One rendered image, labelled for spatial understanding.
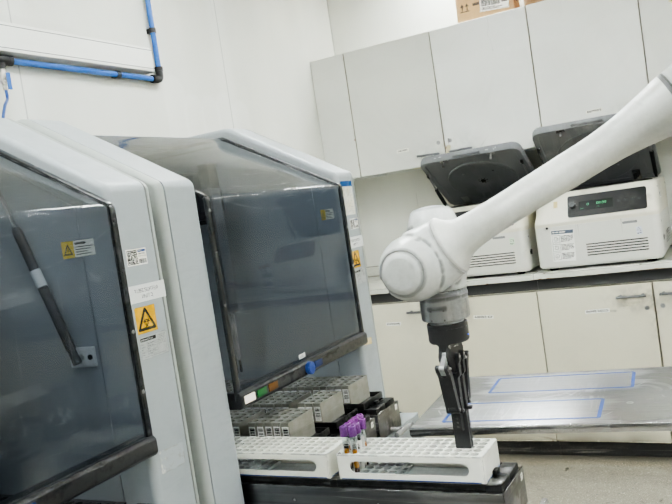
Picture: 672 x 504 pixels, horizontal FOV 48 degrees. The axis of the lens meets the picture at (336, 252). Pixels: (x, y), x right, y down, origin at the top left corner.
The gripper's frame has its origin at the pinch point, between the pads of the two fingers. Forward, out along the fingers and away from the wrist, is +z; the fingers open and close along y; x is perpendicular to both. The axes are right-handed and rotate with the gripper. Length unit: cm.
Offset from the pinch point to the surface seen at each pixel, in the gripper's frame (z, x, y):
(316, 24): -154, -156, -274
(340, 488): 9.6, -23.8, 6.7
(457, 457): 3.7, 0.1, 4.9
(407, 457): 3.8, -9.6, 4.9
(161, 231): -44, -47, 19
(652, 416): 8.0, 29.2, -32.2
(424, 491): 9.5, -6.4, 6.7
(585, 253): -7, -14, -230
